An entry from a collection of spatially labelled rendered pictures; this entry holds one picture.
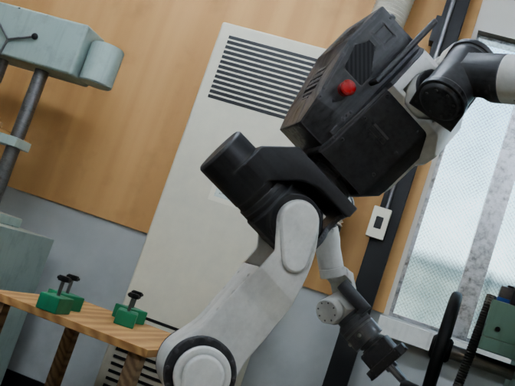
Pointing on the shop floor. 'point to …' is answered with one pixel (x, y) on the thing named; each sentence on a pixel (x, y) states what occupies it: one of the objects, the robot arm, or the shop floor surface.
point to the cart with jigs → (90, 327)
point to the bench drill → (76, 75)
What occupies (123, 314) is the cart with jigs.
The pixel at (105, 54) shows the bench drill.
